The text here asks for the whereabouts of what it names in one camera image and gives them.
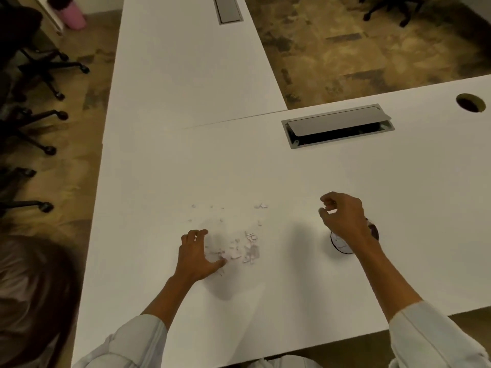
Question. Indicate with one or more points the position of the pink waste bin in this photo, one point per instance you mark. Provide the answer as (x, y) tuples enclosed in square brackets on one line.
[(71, 13)]

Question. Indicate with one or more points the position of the person's left thumb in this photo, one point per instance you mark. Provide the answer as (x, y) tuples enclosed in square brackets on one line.
[(218, 264)]

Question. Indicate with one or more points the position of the person's right hand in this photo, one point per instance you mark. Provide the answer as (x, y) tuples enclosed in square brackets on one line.
[(349, 220)]

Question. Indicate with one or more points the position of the round white black-rimmed container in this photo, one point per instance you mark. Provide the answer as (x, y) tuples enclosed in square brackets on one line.
[(341, 245)]

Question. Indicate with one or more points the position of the person's left forearm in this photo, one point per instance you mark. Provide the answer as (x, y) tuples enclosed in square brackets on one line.
[(153, 314)]

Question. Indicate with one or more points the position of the pile of torn paper scraps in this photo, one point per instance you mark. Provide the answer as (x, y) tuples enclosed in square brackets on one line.
[(239, 245)]

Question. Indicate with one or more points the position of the person's right forearm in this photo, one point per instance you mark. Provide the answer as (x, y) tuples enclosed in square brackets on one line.
[(399, 295)]

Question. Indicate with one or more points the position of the person's left hand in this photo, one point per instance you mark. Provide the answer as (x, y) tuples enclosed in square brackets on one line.
[(193, 260)]

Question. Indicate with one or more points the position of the black office chair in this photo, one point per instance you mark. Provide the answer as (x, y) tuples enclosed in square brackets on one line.
[(23, 205), (395, 3), (36, 68), (28, 128)]

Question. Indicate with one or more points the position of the person's right thumb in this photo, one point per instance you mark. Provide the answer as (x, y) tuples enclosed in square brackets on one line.
[(325, 217)]

